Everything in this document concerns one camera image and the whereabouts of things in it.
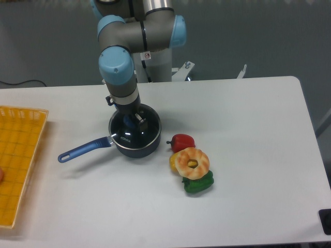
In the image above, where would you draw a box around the red toy bell pepper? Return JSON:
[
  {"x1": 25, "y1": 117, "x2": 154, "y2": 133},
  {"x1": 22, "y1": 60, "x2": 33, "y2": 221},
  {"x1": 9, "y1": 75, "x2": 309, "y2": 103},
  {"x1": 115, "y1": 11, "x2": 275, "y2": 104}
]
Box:
[{"x1": 166, "y1": 134, "x2": 195, "y2": 153}]

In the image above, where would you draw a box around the orange plastic basket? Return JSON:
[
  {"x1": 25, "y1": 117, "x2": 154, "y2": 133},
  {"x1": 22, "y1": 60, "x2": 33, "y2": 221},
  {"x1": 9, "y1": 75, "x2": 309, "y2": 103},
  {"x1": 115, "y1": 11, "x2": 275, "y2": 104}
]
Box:
[{"x1": 1, "y1": 105, "x2": 49, "y2": 229}]

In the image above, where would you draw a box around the black cable on floor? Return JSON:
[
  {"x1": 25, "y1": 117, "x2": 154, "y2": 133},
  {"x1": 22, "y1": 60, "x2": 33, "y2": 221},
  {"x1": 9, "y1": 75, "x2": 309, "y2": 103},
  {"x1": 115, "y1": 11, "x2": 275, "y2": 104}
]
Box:
[{"x1": 0, "y1": 80, "x2": 48, "y2": 87}]

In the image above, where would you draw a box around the glass lid blue knob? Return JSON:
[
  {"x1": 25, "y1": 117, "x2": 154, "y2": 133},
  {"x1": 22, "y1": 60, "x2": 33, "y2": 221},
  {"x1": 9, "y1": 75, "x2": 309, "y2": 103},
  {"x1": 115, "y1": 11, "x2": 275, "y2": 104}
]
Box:
[{"x1": 109, "y1": 104, "x2": 161, "y2": 150}]

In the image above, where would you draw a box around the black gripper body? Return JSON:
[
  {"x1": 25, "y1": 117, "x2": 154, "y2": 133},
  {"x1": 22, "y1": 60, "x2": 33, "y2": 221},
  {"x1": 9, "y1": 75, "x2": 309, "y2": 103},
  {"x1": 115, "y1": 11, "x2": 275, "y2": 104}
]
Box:
[{"x1": 106, "y1": 95, "x2": 141, "y2": 115}]

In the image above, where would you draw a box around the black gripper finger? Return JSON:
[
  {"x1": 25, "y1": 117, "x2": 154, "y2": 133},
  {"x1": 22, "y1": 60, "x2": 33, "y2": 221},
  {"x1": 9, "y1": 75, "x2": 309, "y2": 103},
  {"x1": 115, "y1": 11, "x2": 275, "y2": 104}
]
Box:
[{"x1": 133, "y1": 113, "x2": 148, "y2": 132}]

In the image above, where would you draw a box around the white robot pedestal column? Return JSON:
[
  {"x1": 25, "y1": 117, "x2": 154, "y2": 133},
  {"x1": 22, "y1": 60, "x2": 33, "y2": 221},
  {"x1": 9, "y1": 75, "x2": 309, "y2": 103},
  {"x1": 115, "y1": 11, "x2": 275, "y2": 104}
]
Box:
[{"x1": 132, "y1": 49, "x2": 172, "y2": 83}]

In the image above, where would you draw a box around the green toy bell pepper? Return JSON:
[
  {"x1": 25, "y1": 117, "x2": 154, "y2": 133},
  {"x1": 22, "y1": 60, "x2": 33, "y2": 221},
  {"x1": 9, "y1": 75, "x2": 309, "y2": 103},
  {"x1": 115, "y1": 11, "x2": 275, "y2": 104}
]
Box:
[{"x1": 182, "y1": 170, "x2": 214, "y2": 194}]

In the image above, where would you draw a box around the white metal base frame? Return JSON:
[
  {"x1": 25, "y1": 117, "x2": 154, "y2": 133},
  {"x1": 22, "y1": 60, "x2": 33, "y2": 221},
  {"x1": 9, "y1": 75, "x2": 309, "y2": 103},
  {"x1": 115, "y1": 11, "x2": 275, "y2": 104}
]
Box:
[{"x1": 101, "y1": 61, "x2": 248, "y2": 85}]

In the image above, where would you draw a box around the black table corner fixture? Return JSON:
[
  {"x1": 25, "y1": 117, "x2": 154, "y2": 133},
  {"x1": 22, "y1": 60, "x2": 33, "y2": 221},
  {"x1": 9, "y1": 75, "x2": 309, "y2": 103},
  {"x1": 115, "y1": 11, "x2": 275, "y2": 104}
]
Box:
[{"x1": 319, "y1": 209, "x2": 331, "y2": 235}]

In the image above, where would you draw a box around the yellow toy bell pepper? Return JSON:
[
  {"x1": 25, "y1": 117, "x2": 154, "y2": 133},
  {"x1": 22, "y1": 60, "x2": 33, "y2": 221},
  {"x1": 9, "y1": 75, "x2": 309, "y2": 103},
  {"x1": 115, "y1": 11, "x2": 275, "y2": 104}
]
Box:
[{"x1": 169, "y1": 153, "x2": 178, "y2": 173}]

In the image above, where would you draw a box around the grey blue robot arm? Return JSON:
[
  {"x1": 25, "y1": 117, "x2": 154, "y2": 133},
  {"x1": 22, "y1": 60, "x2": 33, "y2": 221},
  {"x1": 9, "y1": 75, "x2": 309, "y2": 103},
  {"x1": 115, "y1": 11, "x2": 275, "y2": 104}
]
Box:
[{"x1": 91, "y1": 1, "x2": 187, "y2": 128}]

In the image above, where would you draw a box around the dark blue saucepan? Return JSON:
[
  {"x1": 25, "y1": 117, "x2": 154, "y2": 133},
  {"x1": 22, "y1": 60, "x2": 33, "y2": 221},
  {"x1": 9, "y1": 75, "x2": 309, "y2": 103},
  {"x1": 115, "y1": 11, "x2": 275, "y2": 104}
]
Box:
[{"x1": 58, "y1": 133, "x2": 161, "y2": 163}]

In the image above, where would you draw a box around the toy glazed bagel ring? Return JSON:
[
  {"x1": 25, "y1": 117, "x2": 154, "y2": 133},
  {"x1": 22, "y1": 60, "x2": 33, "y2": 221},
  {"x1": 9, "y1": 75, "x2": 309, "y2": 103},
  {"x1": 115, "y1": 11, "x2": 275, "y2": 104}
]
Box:
[{"x1": 175, "y1": 147, "x2": 210, "y2": 180}]

